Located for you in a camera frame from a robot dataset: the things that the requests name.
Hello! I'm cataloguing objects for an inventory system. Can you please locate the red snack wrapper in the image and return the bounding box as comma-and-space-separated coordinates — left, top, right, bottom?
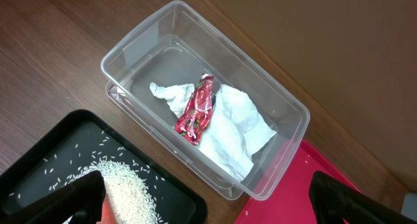
174, 74, 214, 146

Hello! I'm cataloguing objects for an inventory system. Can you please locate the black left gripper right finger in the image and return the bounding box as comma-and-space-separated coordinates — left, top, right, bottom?
309, 171, 416, 224

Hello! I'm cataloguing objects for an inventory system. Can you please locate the black tray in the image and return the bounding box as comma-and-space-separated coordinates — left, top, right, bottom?
1, 109, 208, 224

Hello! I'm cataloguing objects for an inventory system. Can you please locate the white rice pile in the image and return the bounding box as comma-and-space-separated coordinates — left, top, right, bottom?
7, 129, 170, 224

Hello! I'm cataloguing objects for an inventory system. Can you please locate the red serving tray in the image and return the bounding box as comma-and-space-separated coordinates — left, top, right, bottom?
235, 140, 356, 224

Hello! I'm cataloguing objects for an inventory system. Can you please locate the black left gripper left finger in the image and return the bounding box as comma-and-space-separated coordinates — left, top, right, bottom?
1, 171, 106, 224

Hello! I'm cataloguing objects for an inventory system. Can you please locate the grey dishwasher rack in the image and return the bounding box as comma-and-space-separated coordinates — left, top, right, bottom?
401, 193, 417, 221

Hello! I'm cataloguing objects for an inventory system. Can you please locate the clear plastic bin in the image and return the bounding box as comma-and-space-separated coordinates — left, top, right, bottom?
100, 1, 310, 201

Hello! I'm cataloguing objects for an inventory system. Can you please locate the orange carrot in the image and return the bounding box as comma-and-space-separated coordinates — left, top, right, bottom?
96, 195, 118, 224

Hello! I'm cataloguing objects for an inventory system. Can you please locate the white paper napkin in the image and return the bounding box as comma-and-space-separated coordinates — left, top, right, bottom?
149, 83, 276, 182

